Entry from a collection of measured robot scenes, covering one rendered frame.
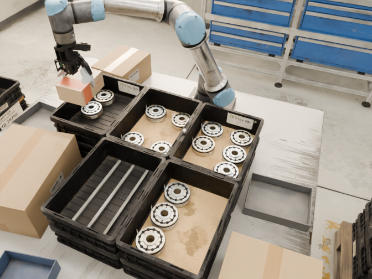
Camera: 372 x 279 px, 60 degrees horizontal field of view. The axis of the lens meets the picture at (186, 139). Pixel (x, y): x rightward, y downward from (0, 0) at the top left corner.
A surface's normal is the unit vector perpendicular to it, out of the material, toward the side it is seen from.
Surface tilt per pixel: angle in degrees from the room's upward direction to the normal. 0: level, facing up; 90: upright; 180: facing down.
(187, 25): 82
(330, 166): 0
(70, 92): 90
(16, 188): 0
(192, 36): 82
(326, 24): 90
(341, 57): 90
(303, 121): 0
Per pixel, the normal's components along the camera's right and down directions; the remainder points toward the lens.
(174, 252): 0.03, -0.71
